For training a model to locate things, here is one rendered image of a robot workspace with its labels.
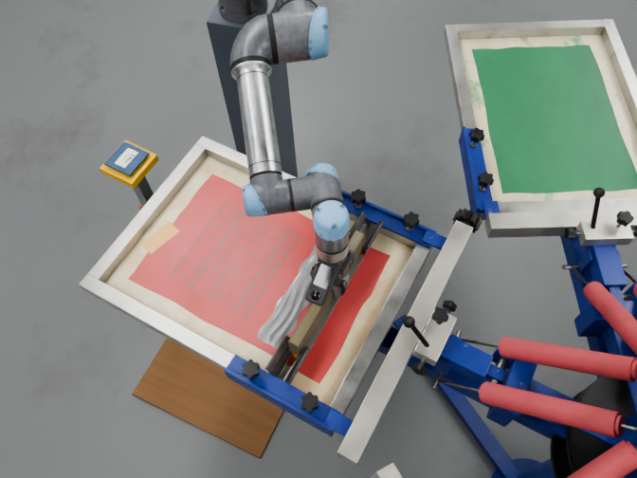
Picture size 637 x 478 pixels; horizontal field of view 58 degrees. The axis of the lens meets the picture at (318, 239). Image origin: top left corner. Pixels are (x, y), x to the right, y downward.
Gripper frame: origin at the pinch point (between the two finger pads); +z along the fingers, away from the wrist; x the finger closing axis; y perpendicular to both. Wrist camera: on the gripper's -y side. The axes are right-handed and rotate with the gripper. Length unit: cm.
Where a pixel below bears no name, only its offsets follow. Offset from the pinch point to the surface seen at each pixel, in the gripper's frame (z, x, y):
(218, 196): 5.2, 45.5, 14.2
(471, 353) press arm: -3.1, -38.2, 1.3
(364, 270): 5.4, -4.1, 12.9
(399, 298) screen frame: 1.9, -16.4, 8.4
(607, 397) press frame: -1, -70, 7
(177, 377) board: 99, 60, -24
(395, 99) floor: 100, 48, 161
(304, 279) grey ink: 4.9, 9.0, 2.6
